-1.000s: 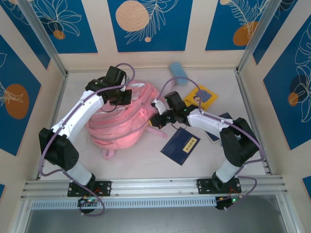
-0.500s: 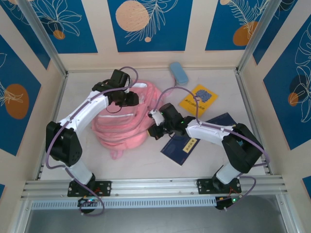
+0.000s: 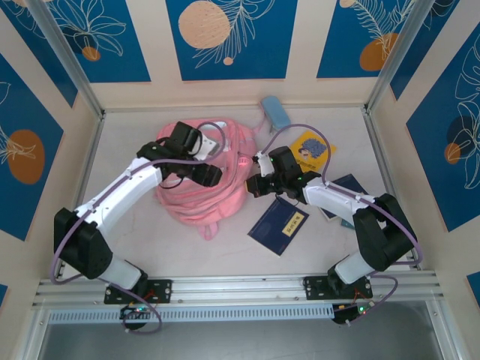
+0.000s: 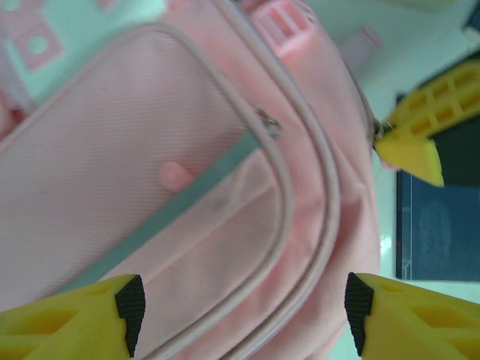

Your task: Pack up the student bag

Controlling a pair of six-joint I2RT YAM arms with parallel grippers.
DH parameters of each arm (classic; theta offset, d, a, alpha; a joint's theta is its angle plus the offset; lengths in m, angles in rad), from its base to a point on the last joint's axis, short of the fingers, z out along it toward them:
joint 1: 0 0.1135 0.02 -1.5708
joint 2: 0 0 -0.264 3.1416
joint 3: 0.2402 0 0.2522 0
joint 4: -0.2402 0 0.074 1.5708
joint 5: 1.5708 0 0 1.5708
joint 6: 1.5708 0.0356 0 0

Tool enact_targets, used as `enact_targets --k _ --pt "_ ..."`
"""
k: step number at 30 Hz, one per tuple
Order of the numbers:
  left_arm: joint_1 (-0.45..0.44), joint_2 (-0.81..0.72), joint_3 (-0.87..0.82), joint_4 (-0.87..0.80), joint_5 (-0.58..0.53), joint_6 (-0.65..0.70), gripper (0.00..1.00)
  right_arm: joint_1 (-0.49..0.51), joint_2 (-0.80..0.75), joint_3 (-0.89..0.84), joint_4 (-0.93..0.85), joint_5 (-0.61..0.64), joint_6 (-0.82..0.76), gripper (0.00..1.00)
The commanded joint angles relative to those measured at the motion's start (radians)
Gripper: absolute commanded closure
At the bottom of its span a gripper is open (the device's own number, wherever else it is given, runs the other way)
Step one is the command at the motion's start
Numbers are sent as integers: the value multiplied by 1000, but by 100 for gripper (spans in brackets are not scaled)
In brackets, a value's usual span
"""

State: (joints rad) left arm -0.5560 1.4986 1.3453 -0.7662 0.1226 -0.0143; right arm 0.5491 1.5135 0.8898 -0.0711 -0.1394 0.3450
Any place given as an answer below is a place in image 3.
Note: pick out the yellow picture book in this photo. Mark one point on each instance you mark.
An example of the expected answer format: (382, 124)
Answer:
(311, 150)

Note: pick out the pink student backpack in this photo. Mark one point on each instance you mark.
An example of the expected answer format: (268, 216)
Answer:
(202, 210)

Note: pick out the light blue pencil case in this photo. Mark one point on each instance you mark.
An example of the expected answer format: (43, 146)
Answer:
(275, 112)

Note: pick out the dark blue notebook yellow label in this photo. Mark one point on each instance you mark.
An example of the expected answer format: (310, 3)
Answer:
(273, 232)

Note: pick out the plain dark blue book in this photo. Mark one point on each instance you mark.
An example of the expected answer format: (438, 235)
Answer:
(350, 183)

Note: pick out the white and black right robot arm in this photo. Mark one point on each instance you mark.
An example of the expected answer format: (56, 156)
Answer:
(330, 195)

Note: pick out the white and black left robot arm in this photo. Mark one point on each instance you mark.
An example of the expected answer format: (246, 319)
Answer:
(112, 195)

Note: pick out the blue panel large peach circle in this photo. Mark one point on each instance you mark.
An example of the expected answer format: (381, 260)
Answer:
(262, 56)

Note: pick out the blue panel orange circle fern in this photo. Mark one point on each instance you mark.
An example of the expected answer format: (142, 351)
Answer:
(337, 56)

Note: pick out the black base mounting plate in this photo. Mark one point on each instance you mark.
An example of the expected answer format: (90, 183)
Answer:
(165, 290)
(313, 288)

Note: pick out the blue panel white flower outline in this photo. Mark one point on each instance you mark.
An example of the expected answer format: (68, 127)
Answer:
(123, 56)

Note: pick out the blue panel dark circle flower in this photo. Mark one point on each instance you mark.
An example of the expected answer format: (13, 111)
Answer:
(431, 150)

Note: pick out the controller board green light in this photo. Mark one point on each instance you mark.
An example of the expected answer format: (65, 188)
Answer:
(354, 309)
(137, 309)

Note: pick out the blue panel orange oval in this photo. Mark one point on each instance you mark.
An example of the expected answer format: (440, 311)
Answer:
(22, 112)

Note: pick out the aluminium side rail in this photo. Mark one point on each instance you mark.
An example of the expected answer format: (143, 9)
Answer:
(90, 150)
(378, 150)

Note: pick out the long aluminium base rail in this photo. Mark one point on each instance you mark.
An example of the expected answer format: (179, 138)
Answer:
(240, 287)

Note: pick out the aluminium frame post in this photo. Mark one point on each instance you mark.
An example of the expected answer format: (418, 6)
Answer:
(394, 52)
(69, 56)

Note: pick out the blue floral wall panel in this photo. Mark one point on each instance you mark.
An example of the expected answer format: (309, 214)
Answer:
(41, 45)
(423, 37)

